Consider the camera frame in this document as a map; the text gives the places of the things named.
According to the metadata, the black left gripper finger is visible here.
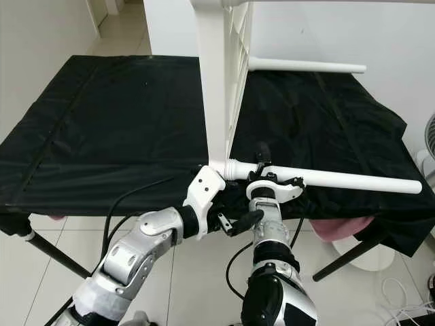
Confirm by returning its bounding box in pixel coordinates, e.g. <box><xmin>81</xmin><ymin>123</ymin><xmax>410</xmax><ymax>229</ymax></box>
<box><xmin>230</xmin><ymin>209</ymin><xmax>266</xmax><ymax>236</ymax></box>

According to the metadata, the white plastic table leg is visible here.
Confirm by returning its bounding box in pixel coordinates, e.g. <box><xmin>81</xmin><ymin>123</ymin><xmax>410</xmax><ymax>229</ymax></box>
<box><xmin>223</xmin><ymin>158</ymin><xmax>423</xmax><ymax>196</ymax></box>
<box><xmin>221</xmin><ymin>0</ymin><xmax>435</xmax><ymax>7</ymax></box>
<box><xmin>248</xmin><ymin>57</ymin><xmax>368</xmax><ymax>75</ymax></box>

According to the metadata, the white plastic children table top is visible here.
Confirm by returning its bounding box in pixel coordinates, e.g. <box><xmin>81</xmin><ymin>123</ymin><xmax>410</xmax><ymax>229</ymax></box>
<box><xmin>190</xmin><ymin>0</ymin><xmax>254</xmax><ymax>179</ymax></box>

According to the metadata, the pink fabric item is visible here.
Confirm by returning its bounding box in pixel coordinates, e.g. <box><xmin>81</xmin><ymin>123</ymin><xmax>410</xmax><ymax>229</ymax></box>
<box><xmin>309</xmin><ymin>217</ymin><xmax>378</xmax><ymax>243</ymax></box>

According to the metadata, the grey metal table leg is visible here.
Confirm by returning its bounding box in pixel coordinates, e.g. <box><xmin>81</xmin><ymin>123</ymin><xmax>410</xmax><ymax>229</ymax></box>
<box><xmin>313</xmin><ymin>234</ymin><xmax>381</xmax><ymax>283</ymax></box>

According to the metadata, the grey left robot foot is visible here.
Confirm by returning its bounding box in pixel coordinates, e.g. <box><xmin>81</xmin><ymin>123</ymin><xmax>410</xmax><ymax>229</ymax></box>
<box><xmin>126</xmin><ymin>311</ymin><xmax>152</xmax><ymax>326</ymax></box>

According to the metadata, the black metal rod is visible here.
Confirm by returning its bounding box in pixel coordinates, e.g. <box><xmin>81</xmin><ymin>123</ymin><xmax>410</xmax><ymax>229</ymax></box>
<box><xmin>19</xmin><ymin>230</ymin><xmax>90</xmax><ymax>280</ymax></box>

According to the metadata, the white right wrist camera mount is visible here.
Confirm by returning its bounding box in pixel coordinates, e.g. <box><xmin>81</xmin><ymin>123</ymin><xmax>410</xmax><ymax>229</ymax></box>
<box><xmin>246</xmin><ymin>178</ymin><xmax>296</xmax><ymax>203</ymax></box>

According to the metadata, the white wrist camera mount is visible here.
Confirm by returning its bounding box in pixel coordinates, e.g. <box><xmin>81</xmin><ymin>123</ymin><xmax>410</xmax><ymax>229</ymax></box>
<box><xmin>184</xmin><ymin>165</ymin><xmax>226</xmax><ymax>240</ymax></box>
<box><xmin>246</xmin><ymin>178</ymin><xmax>296</xmax><ymax>203</ymax></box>

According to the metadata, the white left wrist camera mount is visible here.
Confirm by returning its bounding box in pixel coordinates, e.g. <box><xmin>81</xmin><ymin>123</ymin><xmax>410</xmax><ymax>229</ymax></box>
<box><xmin>184</xmin><ymin>165</ymin><xmax>226</xmax><ymax>240</ymax></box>

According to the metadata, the white floor cable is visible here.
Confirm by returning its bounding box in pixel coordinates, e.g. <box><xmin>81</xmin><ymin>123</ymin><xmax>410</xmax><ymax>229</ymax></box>
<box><xmin>381</xmin><ymin>275</ymin><xmax>435</xmax><ymax>323</ymax></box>

